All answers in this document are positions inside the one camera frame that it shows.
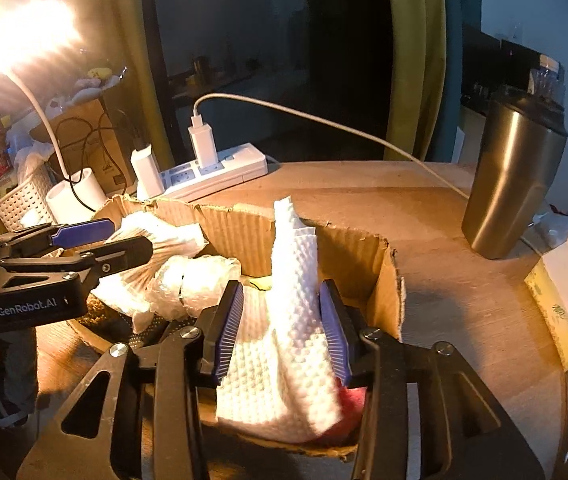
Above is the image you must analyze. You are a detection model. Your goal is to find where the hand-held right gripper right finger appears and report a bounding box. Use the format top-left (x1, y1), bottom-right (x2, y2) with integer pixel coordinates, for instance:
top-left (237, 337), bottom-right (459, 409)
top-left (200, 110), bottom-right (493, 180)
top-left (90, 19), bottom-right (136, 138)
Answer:
top-left (318, 280), bottom-right (547, 480)

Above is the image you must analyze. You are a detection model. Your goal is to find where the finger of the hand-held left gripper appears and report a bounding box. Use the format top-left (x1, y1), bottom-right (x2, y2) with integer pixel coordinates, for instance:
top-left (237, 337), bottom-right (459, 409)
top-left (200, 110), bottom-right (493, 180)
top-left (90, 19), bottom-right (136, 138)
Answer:
top-left (0, 236), bottom-right (154, 293)
top-left (0, 218), bottom-right (116, 261)

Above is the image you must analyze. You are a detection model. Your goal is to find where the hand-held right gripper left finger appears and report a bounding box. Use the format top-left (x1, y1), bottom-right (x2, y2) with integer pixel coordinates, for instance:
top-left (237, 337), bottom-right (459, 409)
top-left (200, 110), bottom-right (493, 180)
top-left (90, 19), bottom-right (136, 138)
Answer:
top-left (16, 280), bottom-right (245, 480)

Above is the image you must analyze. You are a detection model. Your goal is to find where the white paper towel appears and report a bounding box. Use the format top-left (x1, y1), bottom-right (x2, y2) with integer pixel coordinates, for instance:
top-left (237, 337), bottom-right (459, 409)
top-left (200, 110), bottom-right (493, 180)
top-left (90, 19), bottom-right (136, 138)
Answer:
top-left (214, 197), bottom-right (345, 443)
top-left (91, 210), bottom-right (210, 333)

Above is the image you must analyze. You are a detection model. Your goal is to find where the bubble wrap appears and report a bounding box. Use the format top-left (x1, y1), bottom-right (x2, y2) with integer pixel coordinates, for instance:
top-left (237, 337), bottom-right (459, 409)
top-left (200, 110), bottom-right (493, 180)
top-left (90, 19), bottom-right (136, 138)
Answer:
top-left (146, 254), bottom-right (242, 321)

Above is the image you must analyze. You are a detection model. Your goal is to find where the brown fuzzy pouch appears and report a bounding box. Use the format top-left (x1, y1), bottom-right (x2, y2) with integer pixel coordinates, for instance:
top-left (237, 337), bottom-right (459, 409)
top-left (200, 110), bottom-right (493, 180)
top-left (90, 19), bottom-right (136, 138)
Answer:
top-left (84, 290), bottom-right (135, 328)

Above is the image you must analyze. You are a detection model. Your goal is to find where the cardboard box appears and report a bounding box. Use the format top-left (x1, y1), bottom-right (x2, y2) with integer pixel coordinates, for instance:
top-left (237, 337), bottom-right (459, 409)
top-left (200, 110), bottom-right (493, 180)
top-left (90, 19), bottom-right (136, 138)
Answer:
top-left (66, 195), bottom-right (407, 461)

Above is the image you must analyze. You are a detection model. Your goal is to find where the pink cloth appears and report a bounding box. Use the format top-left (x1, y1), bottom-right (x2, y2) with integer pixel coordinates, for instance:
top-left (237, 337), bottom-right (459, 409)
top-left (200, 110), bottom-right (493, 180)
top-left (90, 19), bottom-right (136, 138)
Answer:
top-left (314, 375), bottom-right (370, 448)

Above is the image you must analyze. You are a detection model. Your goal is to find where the white desk lamp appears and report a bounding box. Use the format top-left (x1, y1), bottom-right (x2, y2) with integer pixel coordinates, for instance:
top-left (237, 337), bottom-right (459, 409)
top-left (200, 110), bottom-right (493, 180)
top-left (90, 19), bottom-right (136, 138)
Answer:
top-left (0, 0), bottom-right (107, 226)

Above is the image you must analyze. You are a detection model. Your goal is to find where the white plastic basket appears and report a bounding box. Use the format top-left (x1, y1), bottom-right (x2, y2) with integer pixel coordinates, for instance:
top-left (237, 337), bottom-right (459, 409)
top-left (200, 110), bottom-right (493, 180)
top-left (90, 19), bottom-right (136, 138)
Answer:
top-left (0, 162), bottom-right (57, 226)

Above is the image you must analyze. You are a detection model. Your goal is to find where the white plastic bag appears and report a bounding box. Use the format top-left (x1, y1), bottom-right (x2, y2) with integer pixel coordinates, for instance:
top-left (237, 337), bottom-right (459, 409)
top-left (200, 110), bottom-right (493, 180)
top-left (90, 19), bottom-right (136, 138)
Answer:
top-left (11, 140), bottom-right (55, 181)

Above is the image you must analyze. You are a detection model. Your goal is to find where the brown cardboard carton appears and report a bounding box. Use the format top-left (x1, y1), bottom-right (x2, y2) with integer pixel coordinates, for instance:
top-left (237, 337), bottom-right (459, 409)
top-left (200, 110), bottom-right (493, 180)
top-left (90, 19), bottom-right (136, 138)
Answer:
top-left (29, 97), bottom-right (140, 196)

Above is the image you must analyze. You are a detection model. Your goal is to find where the white power strip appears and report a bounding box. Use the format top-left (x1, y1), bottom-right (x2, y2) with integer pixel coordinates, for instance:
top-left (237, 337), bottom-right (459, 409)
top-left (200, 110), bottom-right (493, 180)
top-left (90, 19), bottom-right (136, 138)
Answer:
top-left (136, 142), bottom-right (269, 203)

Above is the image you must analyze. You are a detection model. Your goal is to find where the pastel plush toy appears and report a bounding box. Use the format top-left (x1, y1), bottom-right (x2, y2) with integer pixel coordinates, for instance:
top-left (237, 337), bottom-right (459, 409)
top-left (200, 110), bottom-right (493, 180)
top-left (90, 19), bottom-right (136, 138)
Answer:
top-left (71, 65), bottom-right (127, 106)

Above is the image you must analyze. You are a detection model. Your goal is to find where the yellow-green curtain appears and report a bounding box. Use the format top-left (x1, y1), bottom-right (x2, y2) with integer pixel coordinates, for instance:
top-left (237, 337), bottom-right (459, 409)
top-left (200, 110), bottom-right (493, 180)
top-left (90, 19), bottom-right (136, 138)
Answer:
top-left (384, 0), bottom-right (447, 163)
top-left (91, 0), bottom-right (175, 171)

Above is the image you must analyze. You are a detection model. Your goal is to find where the yellow tissue pack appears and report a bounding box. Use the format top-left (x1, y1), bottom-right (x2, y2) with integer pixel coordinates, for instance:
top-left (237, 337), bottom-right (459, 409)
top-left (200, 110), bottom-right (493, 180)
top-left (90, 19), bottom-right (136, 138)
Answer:
top-left (524, 232), bottom-right (568, 373)

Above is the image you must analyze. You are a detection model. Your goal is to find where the steel tumbler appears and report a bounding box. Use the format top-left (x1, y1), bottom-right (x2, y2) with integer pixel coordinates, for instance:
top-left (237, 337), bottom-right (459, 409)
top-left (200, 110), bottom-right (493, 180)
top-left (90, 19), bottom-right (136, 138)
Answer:
top-left (461, 85), bottom-right (568, 261)

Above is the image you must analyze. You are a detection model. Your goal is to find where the black monitor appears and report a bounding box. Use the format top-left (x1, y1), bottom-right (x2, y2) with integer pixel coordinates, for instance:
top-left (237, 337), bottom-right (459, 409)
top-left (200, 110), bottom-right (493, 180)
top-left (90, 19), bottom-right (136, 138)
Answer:
top-left (461, 25), bottom-right (540, 106)

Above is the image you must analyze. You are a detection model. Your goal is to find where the black cable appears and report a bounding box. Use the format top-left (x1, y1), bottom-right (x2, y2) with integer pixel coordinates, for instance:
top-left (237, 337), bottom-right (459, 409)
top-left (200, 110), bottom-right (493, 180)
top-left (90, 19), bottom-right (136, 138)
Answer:
top-left (56, 107), bottom-right (147, 196)

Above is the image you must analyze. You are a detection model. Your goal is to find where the white charger with cable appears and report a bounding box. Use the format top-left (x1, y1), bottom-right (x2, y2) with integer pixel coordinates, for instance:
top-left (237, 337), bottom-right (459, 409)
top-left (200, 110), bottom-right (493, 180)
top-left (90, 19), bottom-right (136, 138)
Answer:
top-left (187, 115), bottom-right (220, 168)

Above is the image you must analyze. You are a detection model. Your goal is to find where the white charging cable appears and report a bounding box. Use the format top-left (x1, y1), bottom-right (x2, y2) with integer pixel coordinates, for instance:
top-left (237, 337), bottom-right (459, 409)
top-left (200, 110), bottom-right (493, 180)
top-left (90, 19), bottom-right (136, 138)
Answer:
top-left (193, 92), bottom-right (471, 200)

